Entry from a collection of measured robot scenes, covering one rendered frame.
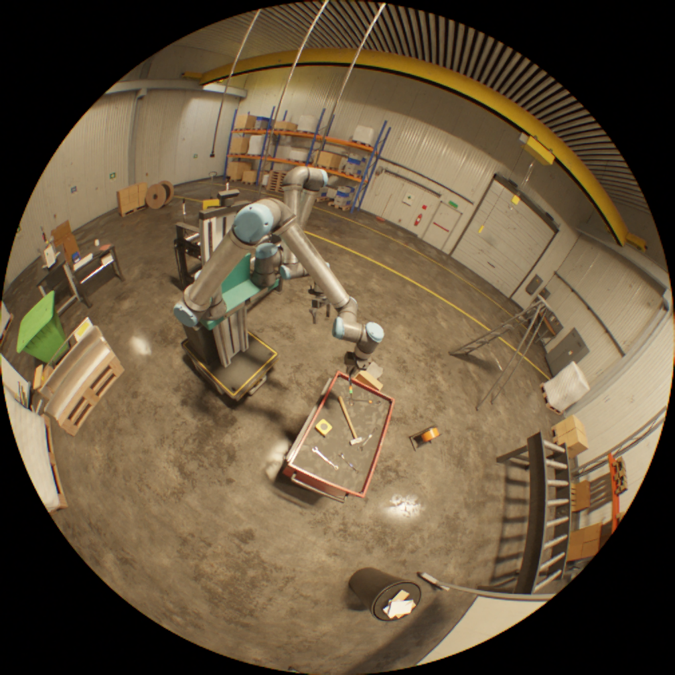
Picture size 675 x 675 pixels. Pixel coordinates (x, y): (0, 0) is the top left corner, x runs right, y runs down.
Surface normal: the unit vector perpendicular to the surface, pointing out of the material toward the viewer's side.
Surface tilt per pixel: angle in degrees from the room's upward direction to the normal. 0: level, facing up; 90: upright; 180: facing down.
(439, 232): 90
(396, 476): 0
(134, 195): 90
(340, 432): 0
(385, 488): 0
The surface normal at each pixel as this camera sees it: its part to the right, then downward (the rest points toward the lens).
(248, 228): 0.01, 0.67
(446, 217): -0.37, 0.62
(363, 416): 0.28, -0.64
